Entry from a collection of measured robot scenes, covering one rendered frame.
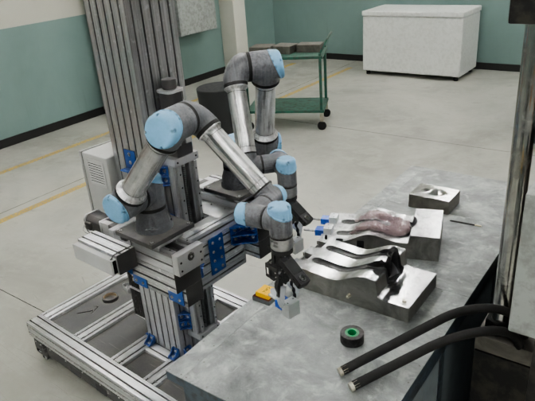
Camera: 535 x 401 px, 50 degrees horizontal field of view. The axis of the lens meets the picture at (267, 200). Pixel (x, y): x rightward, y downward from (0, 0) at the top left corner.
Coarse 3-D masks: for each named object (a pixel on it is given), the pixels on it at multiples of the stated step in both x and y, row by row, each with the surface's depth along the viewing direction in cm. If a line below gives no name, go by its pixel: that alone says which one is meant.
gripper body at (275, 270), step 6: (270, 246) 187; (276, 252) 182; (288, 252) 182; (276, 258) 187; (270, 264) 188; (276, 264) 187; (270, 270) 188; (276, 270) 185; (282, 270) 184; (270, 276) 189; (276, 276) 186; (282, 276) 184
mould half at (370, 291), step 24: (336, 240) 239; (312, 264) 224; (360, 264) 218; (312, 288) 222; (336, 288) 215; (360, 288) 208; (384, 288) 209; (408, 288) 210; (432, 288) 217; (384, 312) 206; (408, 312) 199
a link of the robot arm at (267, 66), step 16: (256, 64) 222; (272, 64) 223; (256, 80) 227; (272, 80) 228; (256, 96) 236; (272, 96) 236; (256, 112) 242; (272, 112) 242; (256, 128) 248; (272, 128) 248; (256, 144) 252; (272, 144) 252
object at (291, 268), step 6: (282, 258) 183; (288, 258) 184; (282, 264) 183; (288, 264) 182; (294, 264) 183; (288, 270) 181; (294, 270) 182; (300, 270) 182; (288, 276) 182; (294, 276) 180; (300, 276) 181; (306, 276) 181; (294, 282) 181; (300, 282) 179; (306, 282) 180; (300, 288) 180
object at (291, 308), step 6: (270, 294) 199; (276, 300) 194; (288, 300) 191; (294, 300) 191; (276, 306) 195; (288, 306) 188; (294, 306) 190; (282, 312) 192; (288, 312) 189; (294, 312) 191; (288, 318) 191
